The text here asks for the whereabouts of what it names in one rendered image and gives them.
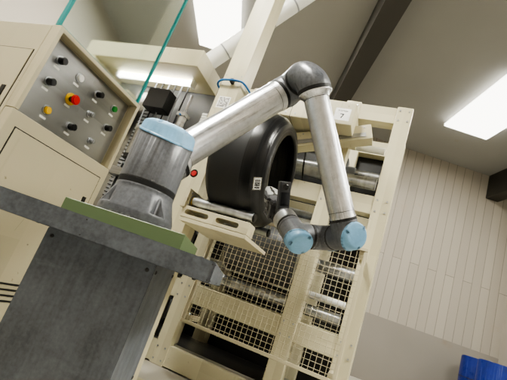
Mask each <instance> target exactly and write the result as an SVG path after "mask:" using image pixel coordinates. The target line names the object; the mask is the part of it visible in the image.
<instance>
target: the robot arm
mask: <svg viewBox="0 0 507 380"><path fill-rule="evenodd" d="M331 91H332V86H331V83H330V79H329V78H328V76H327V74H326V72H325V71H324V70H323V69H322V68H321V67H320V66H318V65H317V64H315V63H312V62H309V61H300V62H298V63H294V64H293V65H292V66H291V67H290V68H289V69H288V70H287V71H286V72H285V73H284V74H282V75H280V76H279V77H277V78H275V79H274V80H272V81H270V82H269V83H268V84H266V85H265V86H263V87H261V88H260V89H258V90H255V91H254V92H253V93H250V94H248V95H247V96H245V97H243V98H241V99H240V100H238V101H236V102H235V103H233V104H231V105H229V106H227V107H226V108H224V109H222V110H220V111H218V112H217V113H215V114H213V115H212V116H210V117H208V118H206V119H204V120H203V121H200V122H199V123H197V124H195V125H193V126H192V127H190V128H188V129H187V130H184V129H183V128H181V127H178V126H176V125H175V124H172V123H170V122H167V121H164V120H161V119H158V118H146V119H145V120H144V121H143V123H142V124H141V126H140V127H139V130H138V132H137V135H136V137H135V140H134V142H133V144H132V146H131V149H130V151H129V153H128V156H127V158H126V160H125V162H124V165H123V167H122V169H121V172H120V174H119V176H118V179H117V181H116V183H115V184H114V186H113V187H111V189H110V190H108V192H107V193H105V195H104V196H102V198H101V199H99V201H98V202H97V205H96V207H100V208H103V209H106V210H110V211H112V212H115V213H120V214H122V215H125V216H129V217H131V218H134V219H138V220H141V221H144V222H148V223H150V224H153V225H157V226H160V227H162V228H166V229H169V230H171V229H172V204H173V202H174V198H175V196H176V194H177V190H178V188H179V186H180V183H181V180H182V179H185V178H186V177H187V176H189V175H190V173H191V169H192V166H193V165H195V164H197V163H198V162H200V161H202V160H203V159H205V158H206V157H208V156H210V155H212V154H213V153H214V152H216V151H218V150H220V149H221V148H222V147H224V146H226V145H228V144H230V143H231V142H232V141H234V140H236V139H237V138H239V137H240V136H242V135H244V134H246V133H247V132H248V131H250V130H252V129H254V128H255V127H257V126H258V125H260V124H262V123H263V122H265V121H267V120H268V119H270V118H271V117H273V116H275V115H277V114H278V113H279V112H281V111H284V110H285V109H288V108H290V107H292V106H295V105H296V104H297V103H298V102H299V101H300V100H302V101H303V102H304V104H305V108H306V114H307V118H308V122H309V128H310V132H311V135H312V141H313V146H314V150H315V156H316V159H317V163H318V169H319V173H320V177H321V183H322V187H323V191H324V197H325V200H326V205H327V211H328V215H329V222H330V224H329V225H313V224H304V223H302V222H301V221H300V219H299V217H298V216H297V215H296V213H295V212H294V211H293V210H292V209H289V205H290V190H291V182H285V181H279V182H278V189H276V188H273V187H271V186H267V187H266V189H265V194H264V201H265V202H267V201H268V202H269V203H268V206H267V209H266V208H265V209H264V213H265V215H266V212H267V215H266V218H267V219H271V220H272V221H273V223H274V225H275V227H276V228H277V230H278V232H279V234H280V235H281V237H282V239H283V241H284V244H285V246H286V247H287V248H288V249H289V251H291V252H292V253H295V254H302V253H306V252H307V251H309V250H327V251H337V250H347V251H353V250H359V249H361V248H362V247H363V246H364V244H365V242H366V240H367V232H366V229H365V227H364V226H363V225H362V224H361V223H360V222H358V220H357V216H356V214H355V209H354V206H353V202H352V196H351V192H350V188H349V182H348V179H347V175H346V169H345V165H344V161H343V155H342V152H341V148H340V141H339V138H338V134H337V131H336V125H335V120H334V117H333V111H332V107H331V104H330V97H329V95H330V93H331Z"/></svg>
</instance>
